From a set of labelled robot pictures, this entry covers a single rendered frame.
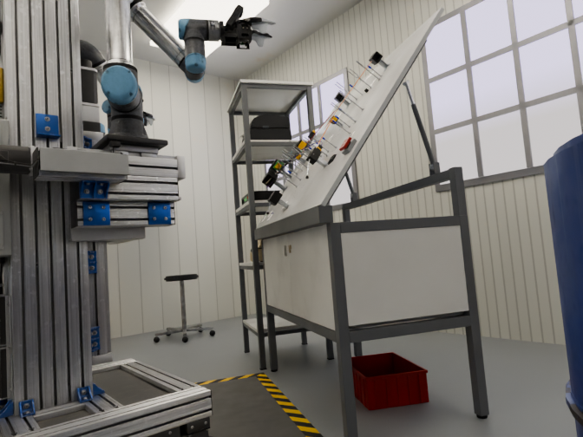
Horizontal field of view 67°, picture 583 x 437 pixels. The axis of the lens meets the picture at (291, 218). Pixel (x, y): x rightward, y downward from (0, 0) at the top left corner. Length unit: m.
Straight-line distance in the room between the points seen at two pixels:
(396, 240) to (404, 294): 0.21
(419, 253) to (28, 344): 1.45
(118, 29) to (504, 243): 2.70
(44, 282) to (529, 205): 2.82
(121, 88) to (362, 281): 1.09
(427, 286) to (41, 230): 1.45
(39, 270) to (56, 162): 0.45
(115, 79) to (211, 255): 3.76
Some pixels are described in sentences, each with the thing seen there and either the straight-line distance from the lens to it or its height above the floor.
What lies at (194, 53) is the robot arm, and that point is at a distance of 1.74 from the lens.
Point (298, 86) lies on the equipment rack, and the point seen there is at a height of 1.82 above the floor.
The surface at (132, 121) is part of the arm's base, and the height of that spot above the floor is 1.23.
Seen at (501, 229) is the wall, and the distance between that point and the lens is 3.38.
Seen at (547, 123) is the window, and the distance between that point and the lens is 3.29.
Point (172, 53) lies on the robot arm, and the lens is 1.89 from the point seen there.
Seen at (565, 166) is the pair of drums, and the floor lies 0.76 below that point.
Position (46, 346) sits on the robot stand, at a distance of 1.82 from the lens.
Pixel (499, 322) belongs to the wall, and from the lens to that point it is 3.47.
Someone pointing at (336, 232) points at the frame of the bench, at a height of 0.76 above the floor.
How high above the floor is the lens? 0.70
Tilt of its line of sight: 5 degrees up
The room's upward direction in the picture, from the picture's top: 4 degrees counter-clockwise
